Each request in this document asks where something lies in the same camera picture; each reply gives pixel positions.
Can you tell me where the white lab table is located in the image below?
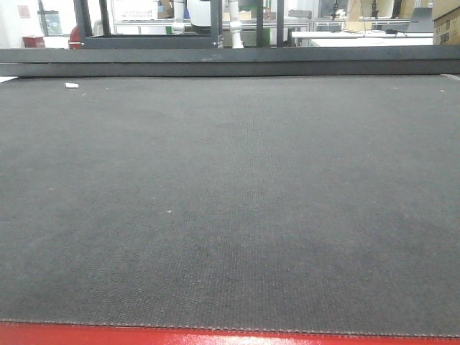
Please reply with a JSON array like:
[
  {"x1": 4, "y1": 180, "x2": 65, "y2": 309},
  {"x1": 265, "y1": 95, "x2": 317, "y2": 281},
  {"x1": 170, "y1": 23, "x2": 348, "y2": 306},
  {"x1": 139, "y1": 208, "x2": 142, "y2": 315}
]
[{"x1": 292, "y1": 31, "x2": 433, "y2": 47}]

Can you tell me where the black metal frame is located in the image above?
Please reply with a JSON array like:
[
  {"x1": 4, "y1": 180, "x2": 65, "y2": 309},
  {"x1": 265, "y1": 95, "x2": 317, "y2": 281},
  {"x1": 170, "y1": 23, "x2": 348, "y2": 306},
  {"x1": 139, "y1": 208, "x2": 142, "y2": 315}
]
[{"x1": 74, "y1": 1, "x2": 285, "y2": 50}]

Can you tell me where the small white paper scrap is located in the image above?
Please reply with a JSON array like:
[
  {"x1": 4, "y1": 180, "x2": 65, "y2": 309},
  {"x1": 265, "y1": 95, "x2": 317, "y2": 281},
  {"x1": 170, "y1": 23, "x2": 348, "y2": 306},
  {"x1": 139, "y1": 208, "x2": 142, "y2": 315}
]
[{"x1": 65, "y1": 82, "x2": 79, "y2": 88}]

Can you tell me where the dark grey table rail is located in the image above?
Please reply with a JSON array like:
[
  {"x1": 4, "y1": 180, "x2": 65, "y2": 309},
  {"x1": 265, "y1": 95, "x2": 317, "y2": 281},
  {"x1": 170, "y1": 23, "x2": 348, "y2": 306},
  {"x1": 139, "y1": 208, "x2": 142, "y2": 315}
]
[{"x1": 1, "y1": 45, "x2": 459, "y2": 78}]

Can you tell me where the cardboard box at right edge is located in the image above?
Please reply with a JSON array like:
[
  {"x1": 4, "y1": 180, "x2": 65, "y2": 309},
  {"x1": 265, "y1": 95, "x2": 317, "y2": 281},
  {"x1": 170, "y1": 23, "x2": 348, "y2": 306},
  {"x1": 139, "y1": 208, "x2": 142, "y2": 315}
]
[{"x1": 432, "y1": 0, "x2": 459, "y2": 45}]

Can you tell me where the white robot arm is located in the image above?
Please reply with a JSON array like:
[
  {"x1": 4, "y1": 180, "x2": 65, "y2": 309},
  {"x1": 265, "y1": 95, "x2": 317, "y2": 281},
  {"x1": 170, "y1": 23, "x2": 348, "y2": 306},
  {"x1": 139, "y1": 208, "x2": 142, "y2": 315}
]
[{"x1": 228, "y1": 0, "x2": 244, "y2": 49}]

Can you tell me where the small red box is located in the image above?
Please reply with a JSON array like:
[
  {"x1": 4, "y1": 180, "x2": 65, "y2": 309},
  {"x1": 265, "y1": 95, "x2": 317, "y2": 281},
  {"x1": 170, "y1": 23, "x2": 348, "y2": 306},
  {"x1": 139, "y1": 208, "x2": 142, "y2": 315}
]
[{"x1": 22, "y1": 35, "x2": 45, "y2": 48}]

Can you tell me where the dark grey fabric mat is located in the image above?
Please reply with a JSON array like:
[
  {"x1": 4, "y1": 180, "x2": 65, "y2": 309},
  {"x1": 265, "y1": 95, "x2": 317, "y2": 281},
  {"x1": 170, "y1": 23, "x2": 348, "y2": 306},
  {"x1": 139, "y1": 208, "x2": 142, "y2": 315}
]
[{"x1": 1, "y1": 75, "x2": 459, "y2": 338}]

